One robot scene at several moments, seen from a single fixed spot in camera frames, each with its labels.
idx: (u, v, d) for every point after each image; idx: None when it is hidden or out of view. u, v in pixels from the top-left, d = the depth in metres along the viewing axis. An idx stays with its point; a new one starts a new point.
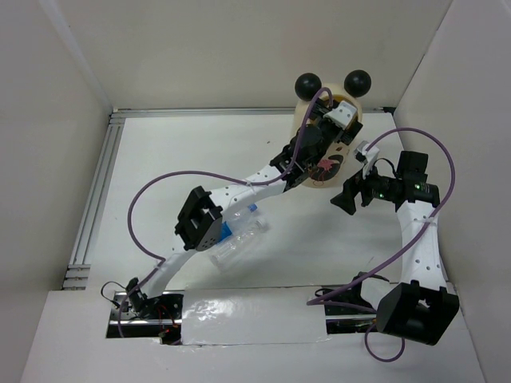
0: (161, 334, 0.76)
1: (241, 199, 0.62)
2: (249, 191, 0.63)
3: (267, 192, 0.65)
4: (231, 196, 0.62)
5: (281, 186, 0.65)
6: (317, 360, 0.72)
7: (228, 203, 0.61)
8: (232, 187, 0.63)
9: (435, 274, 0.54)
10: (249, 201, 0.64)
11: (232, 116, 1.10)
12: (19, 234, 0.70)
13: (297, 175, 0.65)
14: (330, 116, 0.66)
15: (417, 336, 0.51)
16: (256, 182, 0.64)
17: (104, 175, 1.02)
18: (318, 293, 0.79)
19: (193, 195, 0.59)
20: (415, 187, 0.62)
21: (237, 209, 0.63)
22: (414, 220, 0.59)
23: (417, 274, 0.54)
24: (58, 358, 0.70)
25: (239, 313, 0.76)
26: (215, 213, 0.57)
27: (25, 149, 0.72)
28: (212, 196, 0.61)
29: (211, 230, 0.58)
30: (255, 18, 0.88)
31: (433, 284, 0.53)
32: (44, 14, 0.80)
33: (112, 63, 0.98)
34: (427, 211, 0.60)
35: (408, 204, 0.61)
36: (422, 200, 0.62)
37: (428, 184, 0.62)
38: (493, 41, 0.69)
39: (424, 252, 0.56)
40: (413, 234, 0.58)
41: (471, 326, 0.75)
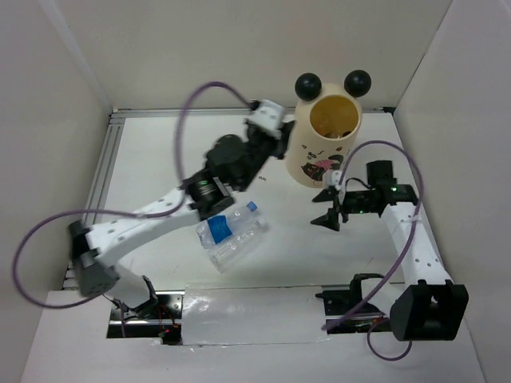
0: (162, 334, 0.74)
1: (129, 238, 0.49)
2: (141, 225, 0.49)
3: (171, 224, 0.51)
4: (116, 234, 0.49)
5: (189, 213, 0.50)
6: (317, 360, 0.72)
7: (109, 245, 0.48)
8: (123, 221, 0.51)
9: (437, 270, 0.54)
10: (146, 237, 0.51)
11: (232, 116, 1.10)
12: (19, 234, 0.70)
13: (216, 199, 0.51)
14: (252, 120, 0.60)
15: (434, 333, 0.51)
16: (154, 212, 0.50)
17: (104, 175, 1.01)
18: (318, 293, 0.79)
19: (73, 232, 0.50)
20: (393, 191, 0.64)
21: (130, 247, 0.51)
22: (402, 222, 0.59)
23: (423, 273, 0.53)
24: (59, 358, 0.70)
25: (239, 313, 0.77)
26: (89, 258, 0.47)
27: (25, 149, 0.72)
28: (93, 235, 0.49)
29: (89, 278, 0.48)
30: (254, 18, 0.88)
31: (439, 278, 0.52)
32: (43, 15, 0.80)
33: (112, 63, 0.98)
34: (410, 211, 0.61)
35: (391, 208, 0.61)
36: (405, 202, 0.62)
37: (402, 185, 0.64)
38: (493, 41, 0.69)
39: (421, 250, 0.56)
40: (406, 236, 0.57)
41: (472, 326, 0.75)
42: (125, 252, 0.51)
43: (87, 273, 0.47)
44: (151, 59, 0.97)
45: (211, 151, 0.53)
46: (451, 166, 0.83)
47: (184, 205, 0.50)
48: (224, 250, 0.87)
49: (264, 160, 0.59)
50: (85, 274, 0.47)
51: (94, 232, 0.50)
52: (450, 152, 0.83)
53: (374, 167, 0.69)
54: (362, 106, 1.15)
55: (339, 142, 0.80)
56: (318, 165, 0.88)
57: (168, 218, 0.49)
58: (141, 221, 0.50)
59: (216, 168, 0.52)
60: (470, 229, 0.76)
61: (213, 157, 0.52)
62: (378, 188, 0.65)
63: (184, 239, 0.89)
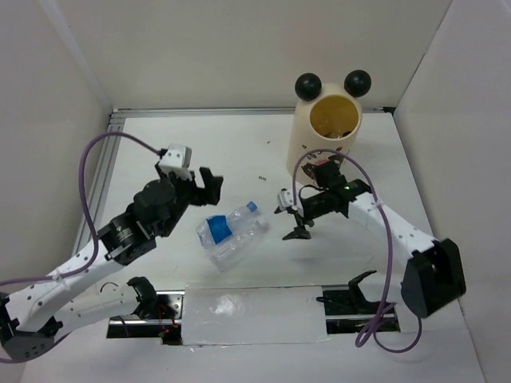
0: (162, 334, 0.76)
1: (48, 301, 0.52)
2: (58, 287, 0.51)
3: (88, 278, 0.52)
4: (33, 300, 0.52)
5: (105, 264, 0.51)
6: (317, 360, 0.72)
7: (29, 310, 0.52)
8: (40, 285, 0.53)
9: (421, 236, 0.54)
10: (64, 298, 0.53)
11: (233, 116, 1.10)
12: (19, 234, 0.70)
13: (138, 242, 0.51)
14: (161, 167, 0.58)
15: (449, 294, 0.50)
16: (69, 270, 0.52)
17: (104, 175, 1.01)
18: (320, 298, 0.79)
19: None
20: (344, 189, 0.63)
21: (56, 305, 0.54)
22: (369, 211, 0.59)
23: (412, 244, 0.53)
24: (59, 358, 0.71)
25: (239, 312, 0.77)
26: (12, 327, 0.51)
27: (25, 149, 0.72)
28: (11, 305, 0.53)
29: (15, 344, 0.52)
30: (254, 19, 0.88)
31: (425, 243, 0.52)
32: (43, 16, 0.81)
33: (112, 64, 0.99)
34: (370, 199, 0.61)
35: (354, 203, 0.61)
36: (361, 191, 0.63)
37: (353, 182, 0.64)
38: (493, 41, 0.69)
39: (398, 226, 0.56)
40: (380, 222, 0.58)
41: (470, 326, 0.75)
42: (50, 311, 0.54)
43: (16, 339, 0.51)
44: (151, 59, 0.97)
45: (140, 194, 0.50)
46: (451, 167, 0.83)
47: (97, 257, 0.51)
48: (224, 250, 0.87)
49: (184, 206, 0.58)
50: (9, 341, 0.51)
51: (13, 302, 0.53)
52: (450, 152, 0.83)
53: (322, 171, 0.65)
54: (362, 106, 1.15)
55: (340, 142, 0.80)
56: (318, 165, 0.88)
57: (87, 273, 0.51)
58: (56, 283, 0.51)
59: (144, 211, 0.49)
60: (469, 228, 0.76)
61: (144, 199, 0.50)
62: (334, 192, 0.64)
63: (184, 239, 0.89)
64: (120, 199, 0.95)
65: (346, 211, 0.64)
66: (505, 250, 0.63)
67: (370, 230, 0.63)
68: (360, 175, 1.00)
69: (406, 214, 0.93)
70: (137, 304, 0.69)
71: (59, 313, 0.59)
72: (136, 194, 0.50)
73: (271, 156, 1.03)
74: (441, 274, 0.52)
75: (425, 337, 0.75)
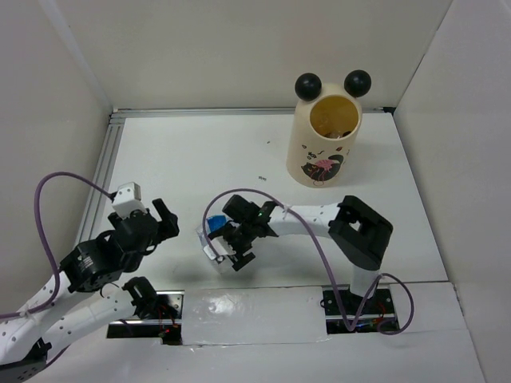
0: (162, 334, 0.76)
1: (22, 335, 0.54)
2: (29, 322, 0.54)
3: (57, 309, 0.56)
4: (8, 336, 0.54)
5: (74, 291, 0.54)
6: (316, 360, 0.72)
7: (4, 348, 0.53)
8: (12, 322, 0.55)
9: (329, 208, 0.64)
10: (37, 331, 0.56)
11: (232, 117, 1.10)
12: (19, 234, 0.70)
13: (108, 270, 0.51)
14: (112, 206, 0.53)
15: (381, 242, 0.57)
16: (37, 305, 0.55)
17: (104, 175, 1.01)
18: (321, 302, 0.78)
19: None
20: (259, 215, 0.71)
21: (32, 337, 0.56)
22: (283, 217, 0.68)
23: (326, 217, 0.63)
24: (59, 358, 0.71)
25: (239, 313, 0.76)
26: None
27: (25, 149, 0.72)
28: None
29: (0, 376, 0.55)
30: (254, 19, 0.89)
31: (334, 211, 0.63)
32: (43, 16, 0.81)
33: (112, 64, 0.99)
34: (280, 209, 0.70)
35: (271, 222, 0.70)
36: (272, 211, 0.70)
37: (263, 207, 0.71)
38: (493, 41, 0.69)
39: (308, 213, 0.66)
40: (295, 220, 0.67)
41: (471, 326, 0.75)
42: (28, 345, 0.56)
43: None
44: (151, 60, 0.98)
45: (124, 222, 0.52)
46: (451, 167, 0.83)
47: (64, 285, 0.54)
48: None
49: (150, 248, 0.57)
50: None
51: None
52: (450, 152, 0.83)
53: (235, 207, 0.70)
54: (362, 106, 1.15)
55: (339, 142, 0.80)
56: (318, 165, 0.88)
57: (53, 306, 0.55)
58: (26, 318, 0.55)
59: (125, 241, 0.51)
60: (469, 228, 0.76)
61: (128, 227, 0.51)
62: (255, 224, 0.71)
63: (184, 240, 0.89)
64: None
65: (272, 230, 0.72)
66: (506, 250, 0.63)
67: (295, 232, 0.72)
68: (360, 175, 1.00)
69: (406, 214, 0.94)
70: (141, 297, 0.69)
71: (48, 335, 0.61)
72: (124, 223, 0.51)
73: (271, 156, 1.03)
74: (366, 228, 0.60)
75: (426, 337, 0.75)
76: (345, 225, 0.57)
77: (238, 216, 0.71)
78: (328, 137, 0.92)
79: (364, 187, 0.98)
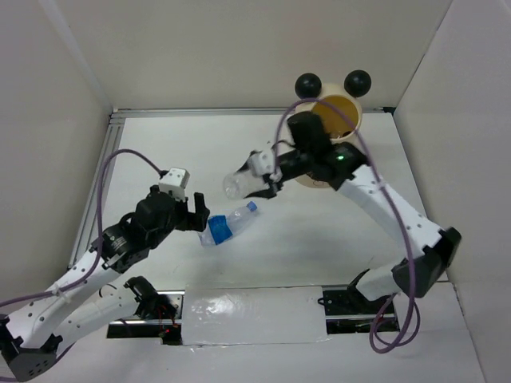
0: (162, 334, 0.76)
1: (50, 316, 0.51)
2: (60, 300, 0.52)
3: (88, 290, 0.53)
4: (35, 317, 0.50)
5: (105, 272, 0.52)
6: (316, 360, 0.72)
7: (31, 329, 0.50)
8: (40, 302, 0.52)
9: (427, 225, 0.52)
10: (65, 311, 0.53)
11: (232, 116, 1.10)
12: (19, 234, 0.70)
13: (136, 250, 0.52)
14: (161, 182, 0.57)
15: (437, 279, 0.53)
16: (68, 284, 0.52)
17: (104, 175, 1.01)
18: (321, 299, 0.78)
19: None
20: (338, 158, 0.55)
21: (56, 321, 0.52)
22: (372, 194, 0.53)
23: (420, 238, 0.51)
24: (59, 359, 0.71)
25: (239, 312, 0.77)
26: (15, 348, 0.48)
27: (25, 149, 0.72)
28: (11, 324, 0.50)
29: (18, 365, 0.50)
30: (254, 19, 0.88)
31: (433, 236, 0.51)
32: (43, 15, 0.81)
33: (112, 64, 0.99)
34: (369, 176, 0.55)
35: (353, 183, 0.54)
36: (357, 167, 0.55)
37: (342, 148, 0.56)
38: (493, 41, 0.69)
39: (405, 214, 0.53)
40: (386, 206, 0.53)
41: (471, 326, 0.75)
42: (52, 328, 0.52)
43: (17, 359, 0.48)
44: (152, 59, 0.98)
45: (143, 202, 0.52)
46: (451, 167, 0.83)
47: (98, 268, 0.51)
48: (226, 246, 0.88)
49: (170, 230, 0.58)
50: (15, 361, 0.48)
51: (12, 321, 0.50)
52: (450, 152, 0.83)
53: (310, 127, 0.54)
54: (362, 106, 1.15)
55: None
56: None
57: (86, 284, 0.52)
58: (57, 298, 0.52)
59: (145, 223, 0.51)
60: (469, 228, 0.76)
61: (147, 207, 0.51)
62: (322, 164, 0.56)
63: (184, 239, 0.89)
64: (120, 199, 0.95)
65: (336, 183, 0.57)
66: (506, 249, 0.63)
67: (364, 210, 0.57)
68: None
69: None
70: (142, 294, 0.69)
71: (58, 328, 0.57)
72: (143, 202, 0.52)
73: None
74: None
75: (426, 337, 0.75)
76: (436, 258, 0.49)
77: (306, 137, 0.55)
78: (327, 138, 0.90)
79: None
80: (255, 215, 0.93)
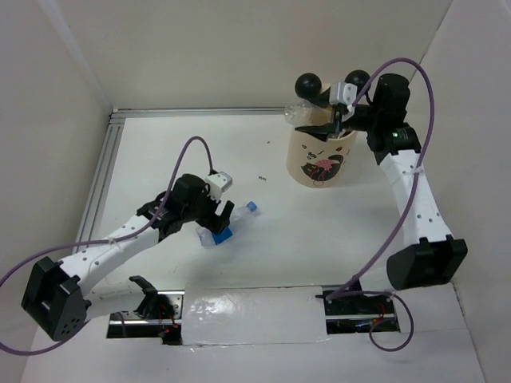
0: (162, 334, 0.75)
1: (104, 262, 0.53)
2: (113, 249, 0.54)
3: (135, 247, 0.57)
4: (90, 261, 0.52)
5: (152, 232, 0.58)
6: (316, 359, 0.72)
7: (87, 270, 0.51)
8: (92, 249, 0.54)
9: (439, 225, 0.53)
10: (113, 262, 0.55)
11: (232, 116, 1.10)
12: (19, 235, 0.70)
13: (172, 221, 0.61)
14: (208, 179, 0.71)
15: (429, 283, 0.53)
16: (120, 235, 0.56)
17: (104, 175, 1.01)
18: (318, 294, 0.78)
19: (39, 272, 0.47)
20: (394, 136, 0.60)
21: (101, 274, 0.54)
22: (403, 175, 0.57)
23: (424, 228, 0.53)
24: (58, 359, 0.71)
25: (239, 313, 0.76)
26: (69, 287, 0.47)
27: (25, 149, 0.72)
28: (65, 266, 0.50)
29: (68, 308, 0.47)
30: (254, 20, 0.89)
31: (438, 234, 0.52)
32: (43, 15, 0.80)
33: (112, 64, 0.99)
34: (413, 160, 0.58)
35: (393, 159, 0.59)
36: (406, 149, 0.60)
37: (404, 129, 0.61)
38: (493, 41, 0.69)
39: (423, 205, 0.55)
40: (408, 191, 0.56)
41: (471, 326, 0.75)
42: (99, 277, 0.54)
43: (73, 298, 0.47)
44: (152, 59, 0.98)
45: (181, 180, 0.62)
46: (450, 166, 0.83)
47: (149, 227, 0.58)
48: (226, 246, 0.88)
49: (196, 211, 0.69)
50: (68, 301, 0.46)
51: (64, 265, 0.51)
52: (449, 152, 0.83)
53: (391, 90, 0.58)
54: None
55: (340, 142, 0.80)
56: (318, 165, 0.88)
57: (136, 238, 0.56)
58: (111, 246, 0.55)
59: (183, 199, 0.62)
60: (469, 228, 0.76)
61: (185, 182, 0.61)
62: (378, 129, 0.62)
63: (184, 239, 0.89)
64: (120, 199, 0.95)
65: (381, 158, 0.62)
66: (506, 249, 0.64)
67: (393, 190, 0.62)
68: (360, 175, 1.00)
69: None
70: (144, 294, 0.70)
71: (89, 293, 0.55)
72: (180, 179, 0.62)
73: (271, 156, 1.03)
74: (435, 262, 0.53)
75: (426, 337, 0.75)
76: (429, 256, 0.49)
77: (382, 100, 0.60)
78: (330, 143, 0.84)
79: (363, 187, 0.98)
80: (255, 214, 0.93)
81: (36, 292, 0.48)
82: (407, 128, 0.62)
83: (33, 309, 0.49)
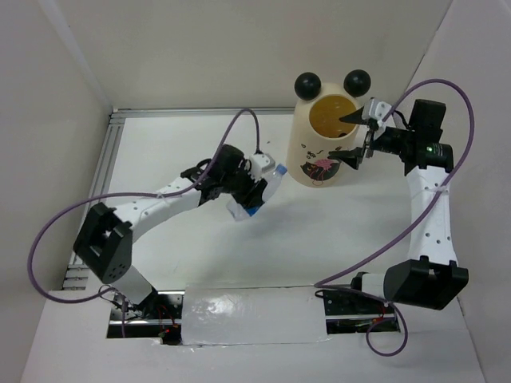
0: (162, 334, 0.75)
1: (152, 212, 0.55)
2: (160, 203, 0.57)
3: (180, 203, 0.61)
4: (141, 210, 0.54)
5: (193, 195, 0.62)
6: (317, 359, 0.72)
7: (138, 218, 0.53)
8: (140, 201, 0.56)
9: (446, 247, 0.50)
10: (160, 215, 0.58)
11: (231, 117, 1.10)
12: (19, 235, 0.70)
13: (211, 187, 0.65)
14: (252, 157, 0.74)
15: (422, 302, 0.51)
16: (167, 193, 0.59)
17: (104, 174, 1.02)
18: (318, 293, 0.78)
19: (93, 216, 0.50)
20: (427, 150, 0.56)
21: (148, 223, 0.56)
22: (425, 190, 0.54)
23: (428, 249, 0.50)
24: (59, 358, 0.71)
25: (239, 313, 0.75)
26: (120, 230, 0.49)
27: (25, 149, 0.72)
28: (117, 211, 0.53)
29: (120, 250, 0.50)
30: (255, 21, 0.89)
31: (442, 257, 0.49)
32: (43, 15, 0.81)
33: (113, 64, 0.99)
34: (439, 179, 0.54)
35: (419, 172, 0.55)
36: (435, 165, 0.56)
37: (440, 145, 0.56)
38: (494, 40, 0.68)
39: (434, 225, 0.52)
40: (425, 207, 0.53)
41: (471, 326, 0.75)
42: (145, 226, 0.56)
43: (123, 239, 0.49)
44: (152, 60, 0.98)
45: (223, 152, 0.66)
46: None
47: (192, 189, 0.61)
48: (226, 247, 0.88)
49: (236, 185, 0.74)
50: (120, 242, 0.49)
51: (117, 211, 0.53)
52: None
53: (424, 105, 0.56)
54: None
55: (339, 142, 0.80)
56: (317, 165, 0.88)
57: (181, 196, 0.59)
58: (158, 199, 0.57)
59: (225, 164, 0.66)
60: (468, 229, 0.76)
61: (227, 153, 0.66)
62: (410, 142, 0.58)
63: (184, 239, 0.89)
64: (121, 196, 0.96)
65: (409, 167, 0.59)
66: (506, 249, 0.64)
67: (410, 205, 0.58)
68: (360, 175, 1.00)
69: (406, 214, 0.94)
70: (150, 290, 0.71)
71: None
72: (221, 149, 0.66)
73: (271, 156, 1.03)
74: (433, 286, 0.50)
75: (427, 338, 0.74)
76: (423, 276, 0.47)
77: (414, 117, 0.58)
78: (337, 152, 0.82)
79: (363, 187, 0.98)
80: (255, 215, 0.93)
81: (89, 234, 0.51)
82: (443, 144, 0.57)
83: (84, 250, 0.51)
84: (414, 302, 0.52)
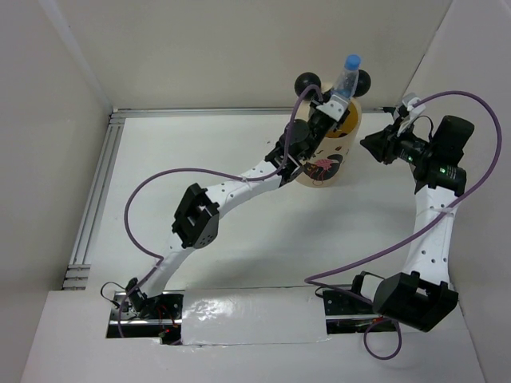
0: (162, 334, 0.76)
1: (238, 195, 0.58)
2: (244, 187, 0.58)
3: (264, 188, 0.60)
4: (227, 192, 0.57)
5: (275, 180, 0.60)
6: (316, 359, 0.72)
7: (224, 200, 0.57)
8: (228, 183, 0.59)
9: (439, 268, 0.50)
10: (245, 198, 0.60)
11: (231, 117, 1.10)
12: (19, 234, 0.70)
13: (291, 169, 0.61)
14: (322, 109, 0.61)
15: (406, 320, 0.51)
16: (251, 176, 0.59)
17: (105, 175, 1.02)
18: (318, 292, 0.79)
19: (191, 194, 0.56)
20: (440, 171, 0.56)
21: (232, 206, 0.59)
22: (429, 209, 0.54)
23: (420, 266, 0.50)
24: (58, 359, 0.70)
25: (239, 313, 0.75)
26: (211, 210, 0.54)
27: (25, 148, 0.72)
28: (208, 193, 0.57)
29: (211, 226, 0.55)
30: (254, 21, 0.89)
31: (433, 277, 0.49)
32: (44, 14, 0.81)
33: (113, 65, 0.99)
34: (447, 200, 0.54)
35: (427, 191, 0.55)
36: (445, 187, 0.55)
37: (453, 168, 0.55)
38: (494, 40, 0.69)
39: (431, 245, 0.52)
40: (425, 225, 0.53)
41: (471, 326, 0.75)
42: (231, 208, 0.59)
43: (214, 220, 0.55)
44: (152, 60, 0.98)
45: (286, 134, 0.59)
46: None
47: (275, 175, 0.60)
48: (227, 246, 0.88)
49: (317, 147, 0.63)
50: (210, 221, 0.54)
51: (208, 191, 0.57)
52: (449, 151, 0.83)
53: (449, 124, 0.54)
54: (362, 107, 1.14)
55: (339, 141, 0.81)
56: (318, 165, 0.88)
57: (265, 181, 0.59)
58: (243, 183, 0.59)
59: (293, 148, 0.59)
60: (469, 229, 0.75)
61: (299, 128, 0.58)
62: (425, 160, 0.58)
63: None
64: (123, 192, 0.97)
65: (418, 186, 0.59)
66: (506, 248, 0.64)
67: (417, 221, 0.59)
68: (360, 175, 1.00)
69: (405, 214, 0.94)
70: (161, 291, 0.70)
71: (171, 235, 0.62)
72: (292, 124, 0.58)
73: None
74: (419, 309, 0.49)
75: (427, 338, 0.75)
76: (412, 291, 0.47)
77: (439, 134, 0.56)
78: (338, 151, 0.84)
79: (363, 187, 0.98)
80: (255, 214, 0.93)
81: (186, 207, 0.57)
82: (458, 167, 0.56)
83: (180, 219, 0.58)
84: (399, 321, 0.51)
